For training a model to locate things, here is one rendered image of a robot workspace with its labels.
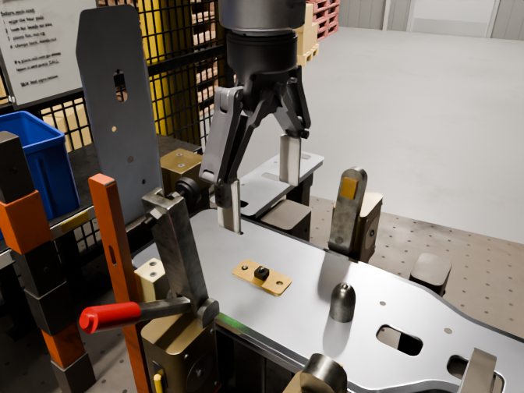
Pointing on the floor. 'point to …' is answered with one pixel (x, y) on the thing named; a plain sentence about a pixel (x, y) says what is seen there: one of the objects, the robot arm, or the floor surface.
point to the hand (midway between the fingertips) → (261, 196)
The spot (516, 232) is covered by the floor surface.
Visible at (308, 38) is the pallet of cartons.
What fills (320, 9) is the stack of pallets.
